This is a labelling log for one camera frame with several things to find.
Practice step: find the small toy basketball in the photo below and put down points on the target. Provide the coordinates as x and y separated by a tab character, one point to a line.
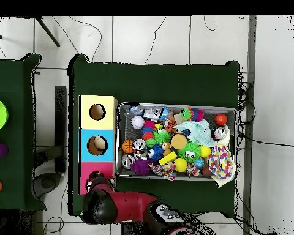
128	146

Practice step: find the wooden box with three holes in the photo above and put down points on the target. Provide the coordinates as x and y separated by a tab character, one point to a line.
98	100

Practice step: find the dark green tablecloth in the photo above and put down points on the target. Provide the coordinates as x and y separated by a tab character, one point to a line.
156	83
12	80

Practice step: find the white dimpled ball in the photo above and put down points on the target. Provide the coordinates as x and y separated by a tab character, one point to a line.
137	122

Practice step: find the black soda can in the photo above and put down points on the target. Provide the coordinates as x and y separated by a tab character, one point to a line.
219	133

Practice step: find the crushed clear plastic bottle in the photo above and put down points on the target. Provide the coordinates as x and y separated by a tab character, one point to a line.
152	113

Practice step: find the orange ball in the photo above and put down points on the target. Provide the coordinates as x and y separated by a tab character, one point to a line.
221	119

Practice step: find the toy hamburger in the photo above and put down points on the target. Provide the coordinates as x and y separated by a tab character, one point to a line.
179	140

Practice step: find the colourful dotted cloth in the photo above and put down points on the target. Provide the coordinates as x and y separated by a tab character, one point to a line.
221	164

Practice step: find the shallow clear mesh bin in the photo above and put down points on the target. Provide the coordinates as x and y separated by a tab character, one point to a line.
209	111

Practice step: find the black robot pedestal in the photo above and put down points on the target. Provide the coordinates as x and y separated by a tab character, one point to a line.
134	230

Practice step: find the mint green cloth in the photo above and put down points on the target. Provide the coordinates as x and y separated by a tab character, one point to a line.
198	132

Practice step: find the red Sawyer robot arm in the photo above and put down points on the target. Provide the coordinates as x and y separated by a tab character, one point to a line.
127	205

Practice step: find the crushed red soda can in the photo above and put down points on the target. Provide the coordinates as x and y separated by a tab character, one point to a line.
139	144

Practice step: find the black tripod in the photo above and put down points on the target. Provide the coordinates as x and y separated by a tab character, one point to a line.
47	31

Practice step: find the rainbow fuzzy caterpillar toy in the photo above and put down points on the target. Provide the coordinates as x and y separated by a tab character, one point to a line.
192	113

